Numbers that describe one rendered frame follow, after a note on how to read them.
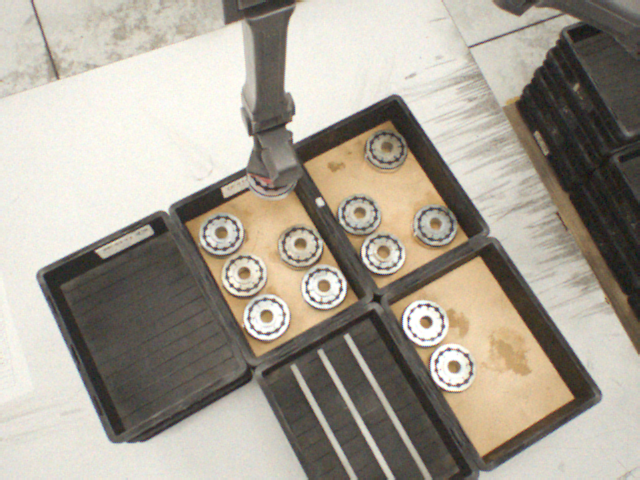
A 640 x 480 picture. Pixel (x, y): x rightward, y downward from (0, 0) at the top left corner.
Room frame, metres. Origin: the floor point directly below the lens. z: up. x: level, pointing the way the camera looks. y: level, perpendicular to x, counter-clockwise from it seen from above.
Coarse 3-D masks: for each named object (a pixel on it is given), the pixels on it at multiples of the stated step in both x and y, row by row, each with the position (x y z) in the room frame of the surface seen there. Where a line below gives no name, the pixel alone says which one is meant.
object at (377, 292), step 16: (400, 96) 0.79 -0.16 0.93; (368, 112) 0.74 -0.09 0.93; (336, 128) 0.69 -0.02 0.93; (416, 128) 0.71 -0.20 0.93; (304, 144) 0.64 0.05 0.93; (432, 144) 0.67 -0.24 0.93; (304, 176) 0.56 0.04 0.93; (448, 176) 0.60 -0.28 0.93; (320, 192) 0.53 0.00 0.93; (464, 192) 0.56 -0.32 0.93; (336, 224) 0.46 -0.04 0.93; (480, 224) 0.49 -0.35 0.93; (480, 240) 0.46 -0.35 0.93; (352, 256) 0.39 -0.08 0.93; (448, 256) 0.41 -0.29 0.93; (368, 272) 0.36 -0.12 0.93; (416, 272) 0.37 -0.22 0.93; (384, 288) 0.33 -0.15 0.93
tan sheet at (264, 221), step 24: (240, 216) 0.48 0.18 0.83; (264, 216) 0.49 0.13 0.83; (288, 216) 0.50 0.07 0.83; (264, 240) 0.43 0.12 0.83; (216, 264) 0.36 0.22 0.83; (336, 264) 0.39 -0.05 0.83; (288, 288) 0.33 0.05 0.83; (240, 312) 0.26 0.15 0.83; (312, 312) 0.28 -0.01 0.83; (288, 336) 0.22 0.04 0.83
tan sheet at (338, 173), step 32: (384, 128) 0.75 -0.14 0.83; (320, 160) 0.65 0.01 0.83; (352, 160) 0.66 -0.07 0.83; (416, 160) 0.68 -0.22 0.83; (352, 192) 0.58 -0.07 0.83; (384, 192) 0.59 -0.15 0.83; (416, 192) 0.59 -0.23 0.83; (384, 224) 0.50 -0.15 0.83; (384, 256) 0.43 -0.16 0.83; (416, 256) 0.43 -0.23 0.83
